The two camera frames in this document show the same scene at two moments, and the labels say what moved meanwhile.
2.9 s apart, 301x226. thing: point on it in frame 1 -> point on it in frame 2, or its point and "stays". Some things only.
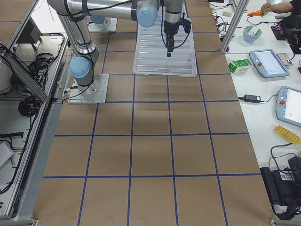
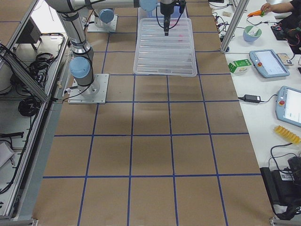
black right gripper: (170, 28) -> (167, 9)
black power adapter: (252, 98) stays
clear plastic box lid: (150, 57) stays
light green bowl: (251, 33) stays
